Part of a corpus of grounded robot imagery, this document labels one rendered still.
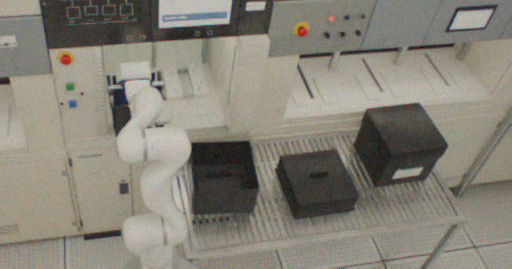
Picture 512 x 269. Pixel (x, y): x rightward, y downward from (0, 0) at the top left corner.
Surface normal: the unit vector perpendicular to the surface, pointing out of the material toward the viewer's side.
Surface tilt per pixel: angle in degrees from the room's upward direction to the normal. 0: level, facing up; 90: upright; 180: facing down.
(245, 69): 90
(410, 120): 0
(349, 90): 0
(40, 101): 90
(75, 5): 90
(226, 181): 0
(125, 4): 90
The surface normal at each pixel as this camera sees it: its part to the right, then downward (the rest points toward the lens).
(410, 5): 0.18, 0.73
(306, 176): 0.06, -0.67
